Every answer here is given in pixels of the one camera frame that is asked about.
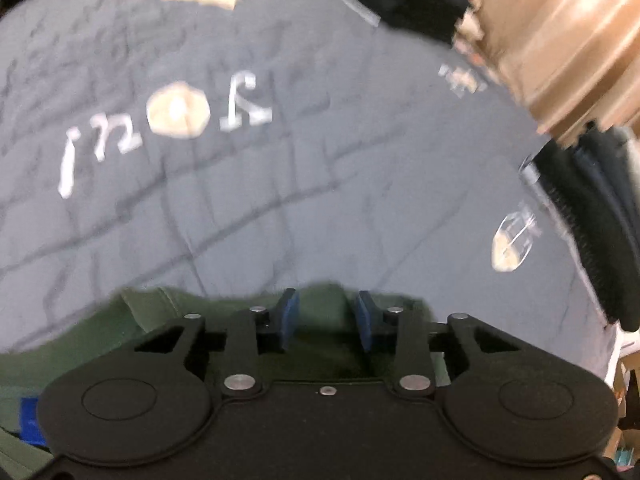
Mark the grey printed quilt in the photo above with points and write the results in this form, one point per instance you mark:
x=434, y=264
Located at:
x=300, y=160

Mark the stack of dark folded clothes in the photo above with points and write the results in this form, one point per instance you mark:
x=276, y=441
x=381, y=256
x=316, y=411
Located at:
x=595, y=210

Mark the dark green shirt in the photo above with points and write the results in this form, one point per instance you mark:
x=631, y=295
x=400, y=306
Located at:
x=150, y=310

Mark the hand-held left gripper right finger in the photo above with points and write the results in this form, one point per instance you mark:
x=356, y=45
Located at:
x=365, y=317

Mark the beige curtain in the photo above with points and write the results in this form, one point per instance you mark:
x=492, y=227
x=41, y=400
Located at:
x=560, y=35

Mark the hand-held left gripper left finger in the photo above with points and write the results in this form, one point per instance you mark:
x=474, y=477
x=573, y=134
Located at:
x=289, y=317

